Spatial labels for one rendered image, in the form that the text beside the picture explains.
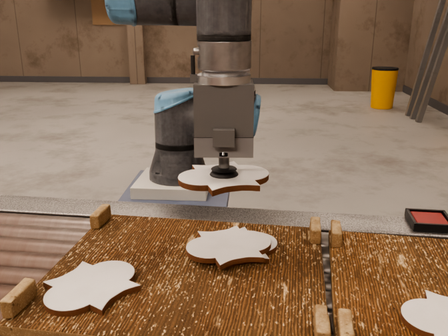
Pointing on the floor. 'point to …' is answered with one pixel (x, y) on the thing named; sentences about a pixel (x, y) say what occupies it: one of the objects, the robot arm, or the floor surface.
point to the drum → (383, 87)
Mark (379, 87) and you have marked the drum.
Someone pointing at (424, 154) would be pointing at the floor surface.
